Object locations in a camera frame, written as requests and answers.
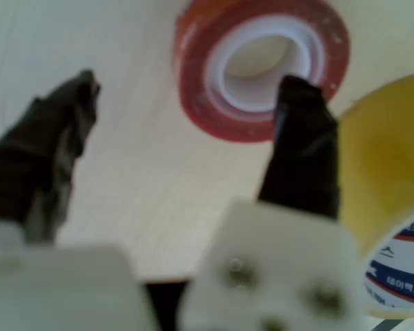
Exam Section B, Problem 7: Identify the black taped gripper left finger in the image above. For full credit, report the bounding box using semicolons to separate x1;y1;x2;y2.
0;68;101;246

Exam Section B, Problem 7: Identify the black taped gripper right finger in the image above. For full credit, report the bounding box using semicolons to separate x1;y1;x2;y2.
175;74;368;331

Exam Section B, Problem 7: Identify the red tape roll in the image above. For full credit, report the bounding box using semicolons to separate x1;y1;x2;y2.
171;0;351;144

